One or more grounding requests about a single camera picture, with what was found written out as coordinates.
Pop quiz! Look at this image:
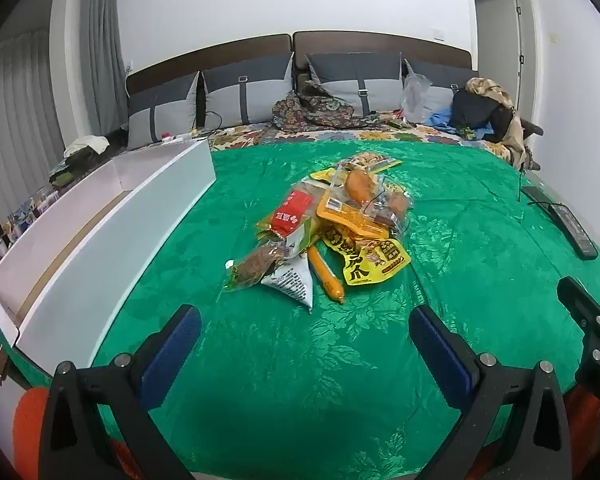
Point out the floral bedsheet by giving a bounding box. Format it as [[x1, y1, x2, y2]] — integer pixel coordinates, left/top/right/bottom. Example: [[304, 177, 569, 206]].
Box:
[[207, 109, 531, 162]]

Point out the orange sausage stick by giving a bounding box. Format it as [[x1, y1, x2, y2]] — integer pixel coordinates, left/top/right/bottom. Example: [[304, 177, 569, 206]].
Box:
[[307, 245, 347, 305]]

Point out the grey curtain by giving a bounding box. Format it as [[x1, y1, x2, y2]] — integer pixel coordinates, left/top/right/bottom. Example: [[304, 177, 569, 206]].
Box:
[[79, 0, 127, 137]]

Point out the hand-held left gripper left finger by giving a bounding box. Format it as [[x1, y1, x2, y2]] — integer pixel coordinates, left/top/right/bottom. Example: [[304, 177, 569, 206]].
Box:
[[39, 304, 202, 480]]

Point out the grey two-tone pillow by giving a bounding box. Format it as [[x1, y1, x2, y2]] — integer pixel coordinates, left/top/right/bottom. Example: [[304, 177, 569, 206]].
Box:
[[127, 72, 201, 150], [202, 55, 294, 128], [405, 60, 481, 122], [305, 52, 403, 116]]

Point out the white door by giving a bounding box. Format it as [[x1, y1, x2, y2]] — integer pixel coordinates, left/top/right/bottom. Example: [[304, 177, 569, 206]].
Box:
[[471, 0, 527, 111]]

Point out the white sheer curtain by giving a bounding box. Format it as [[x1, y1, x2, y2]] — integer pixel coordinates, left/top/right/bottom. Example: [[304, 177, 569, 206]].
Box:
[[0, 29, 67, 241]]

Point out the yellow black-print snack packet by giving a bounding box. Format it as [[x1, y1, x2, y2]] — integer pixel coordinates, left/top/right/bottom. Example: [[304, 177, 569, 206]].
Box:
[[320, 225, 412, 287]]

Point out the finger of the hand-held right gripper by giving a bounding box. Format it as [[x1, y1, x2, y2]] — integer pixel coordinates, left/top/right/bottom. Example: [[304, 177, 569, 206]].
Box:
[[556, 276, 600, 335]]

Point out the red label green snack packet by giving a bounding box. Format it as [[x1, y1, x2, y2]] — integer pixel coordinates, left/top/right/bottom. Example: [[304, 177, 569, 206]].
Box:
[[256, 182, 326, 247]]

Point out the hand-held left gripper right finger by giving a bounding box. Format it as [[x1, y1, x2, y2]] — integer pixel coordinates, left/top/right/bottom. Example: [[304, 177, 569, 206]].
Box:
[[408, 304, 573, 480]]

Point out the black remote control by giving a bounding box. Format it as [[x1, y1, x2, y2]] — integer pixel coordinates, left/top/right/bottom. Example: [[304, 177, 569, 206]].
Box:
[[550, 203, 600, 261]]

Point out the clear packet with orange drumstick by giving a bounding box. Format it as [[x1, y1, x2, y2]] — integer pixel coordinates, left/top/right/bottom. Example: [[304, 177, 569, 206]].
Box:
[[330, 165, 382, 211]]

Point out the clear packet of brown meat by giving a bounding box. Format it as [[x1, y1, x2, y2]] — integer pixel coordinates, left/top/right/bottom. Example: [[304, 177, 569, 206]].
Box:
[[223, 240, 293, 292]]

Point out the black cable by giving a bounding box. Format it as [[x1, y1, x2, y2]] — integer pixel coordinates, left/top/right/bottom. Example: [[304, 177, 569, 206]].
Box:
[[194, 94, 223, 132]]

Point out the silver triangular snack packet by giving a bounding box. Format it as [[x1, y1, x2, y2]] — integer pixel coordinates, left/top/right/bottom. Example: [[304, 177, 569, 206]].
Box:
[[261, 260, 315, 315]]

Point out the dark floral garment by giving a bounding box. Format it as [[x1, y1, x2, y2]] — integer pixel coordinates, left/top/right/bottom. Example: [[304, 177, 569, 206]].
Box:
[[272, 80, 381, 133]]

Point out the white cardboard box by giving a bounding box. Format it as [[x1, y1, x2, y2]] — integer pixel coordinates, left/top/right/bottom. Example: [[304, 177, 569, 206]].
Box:
[[0, 137, 217, 376]]

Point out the blue cloth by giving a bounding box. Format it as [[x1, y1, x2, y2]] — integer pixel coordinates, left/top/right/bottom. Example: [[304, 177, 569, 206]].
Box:
[[426, 109, 495, 140]]

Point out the orange-yellow snack packet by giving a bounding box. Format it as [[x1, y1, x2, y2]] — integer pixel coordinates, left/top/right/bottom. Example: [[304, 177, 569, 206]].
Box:
[[316, 182, 391, 241]]

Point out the black flat device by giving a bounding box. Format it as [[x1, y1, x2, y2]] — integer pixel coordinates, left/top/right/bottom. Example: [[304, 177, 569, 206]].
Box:
[[521, 186, 552, 207]]

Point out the clear plastic bag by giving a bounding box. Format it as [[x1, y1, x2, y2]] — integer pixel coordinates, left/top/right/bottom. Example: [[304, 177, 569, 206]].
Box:
[[401, 74, 434, 124]]

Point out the pile of folded clothes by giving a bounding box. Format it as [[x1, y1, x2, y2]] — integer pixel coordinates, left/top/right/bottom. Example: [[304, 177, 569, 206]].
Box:
[[49, 135, 112, 187]]

